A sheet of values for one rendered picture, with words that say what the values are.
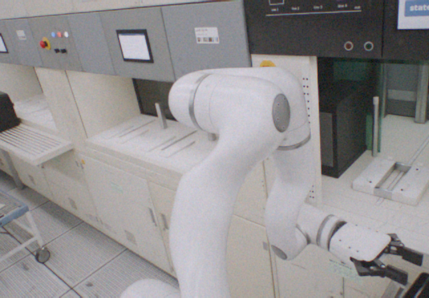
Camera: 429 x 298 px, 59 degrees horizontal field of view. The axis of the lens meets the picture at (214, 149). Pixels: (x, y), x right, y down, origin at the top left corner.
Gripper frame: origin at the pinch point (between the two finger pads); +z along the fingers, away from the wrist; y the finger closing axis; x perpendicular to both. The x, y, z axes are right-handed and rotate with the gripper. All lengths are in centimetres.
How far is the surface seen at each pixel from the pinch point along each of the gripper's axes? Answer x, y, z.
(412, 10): 45, -25, -14
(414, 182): -15, -55, -21
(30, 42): 36, -5, -214
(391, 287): -29.4, -20.4, -11.1
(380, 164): -14, -59, -35
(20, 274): -108, 47, -227
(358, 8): 46, -24, -25
